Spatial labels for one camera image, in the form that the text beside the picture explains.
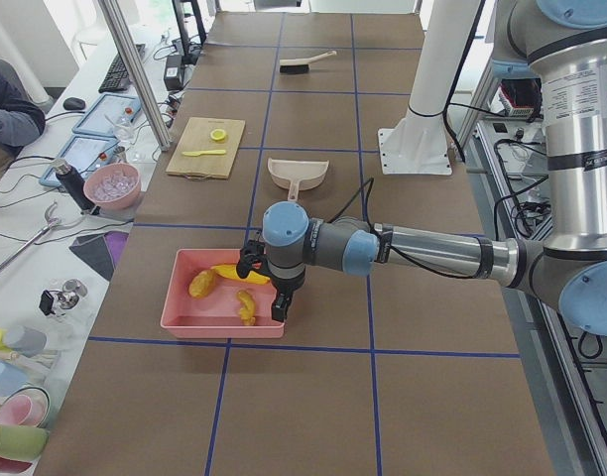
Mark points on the pink bowl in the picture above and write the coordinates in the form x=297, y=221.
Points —
x=114, y=187

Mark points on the pink cup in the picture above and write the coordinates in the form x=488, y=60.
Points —
x=29, y=406

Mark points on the green cup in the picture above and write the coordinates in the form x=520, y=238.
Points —
x=22, y=443

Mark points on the grey cup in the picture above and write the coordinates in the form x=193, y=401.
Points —
x=25, y=340

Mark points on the pink plastic bin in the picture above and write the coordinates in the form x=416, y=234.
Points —
x=215, y=316

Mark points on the black water bottle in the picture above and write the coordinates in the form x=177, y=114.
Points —
x=72, y=181

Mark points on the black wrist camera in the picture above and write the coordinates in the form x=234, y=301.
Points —
x=252, y=258

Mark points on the teach pendant tablet far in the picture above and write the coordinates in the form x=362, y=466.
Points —
x=108, y=110

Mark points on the teach pendant tablet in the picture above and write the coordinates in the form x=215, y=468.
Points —
x=88, y=153
x=108, y=110

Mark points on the yellow toy corn cob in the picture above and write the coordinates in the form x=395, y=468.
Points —
x=229, y=271

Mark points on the blue cup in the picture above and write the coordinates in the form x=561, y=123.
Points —
x=12, y=379

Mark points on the toy ginger root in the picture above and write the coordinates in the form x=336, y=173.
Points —
x=247, y=308

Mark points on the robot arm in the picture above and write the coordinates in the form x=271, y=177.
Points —
x=558, y=252

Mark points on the teach pendant tablet near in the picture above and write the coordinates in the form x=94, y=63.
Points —
x=88, y=153

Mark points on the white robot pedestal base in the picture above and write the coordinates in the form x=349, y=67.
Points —
x=417, y=145

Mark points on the person forearm dark sleeve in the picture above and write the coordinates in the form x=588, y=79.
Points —
x=21, y=121

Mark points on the yellow toy lemon slice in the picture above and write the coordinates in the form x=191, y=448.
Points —
x=218, y=135

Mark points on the aluminium frame post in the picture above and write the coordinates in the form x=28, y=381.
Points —
x=126, y=49

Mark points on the toy potato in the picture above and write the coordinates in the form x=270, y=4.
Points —
x=203, y=284

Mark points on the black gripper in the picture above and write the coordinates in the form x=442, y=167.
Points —
x=285, y=287

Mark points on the metal reacher grabber tool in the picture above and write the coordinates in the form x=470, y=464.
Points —
x=51, y=223

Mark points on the beige plastic dustpan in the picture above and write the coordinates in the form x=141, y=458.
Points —
x=296, y=176

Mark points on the black computer mouse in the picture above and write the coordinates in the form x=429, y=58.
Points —
x=73, y=104

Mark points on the yellow plastic knife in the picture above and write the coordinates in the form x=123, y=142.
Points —
x=200, y=153

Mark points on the wooden cutting board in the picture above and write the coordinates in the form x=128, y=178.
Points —
x=195, y=136

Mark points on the black keyboard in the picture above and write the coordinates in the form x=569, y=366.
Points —
x=117, y=78

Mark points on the beige hand brush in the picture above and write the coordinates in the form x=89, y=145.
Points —
x=302, y=66

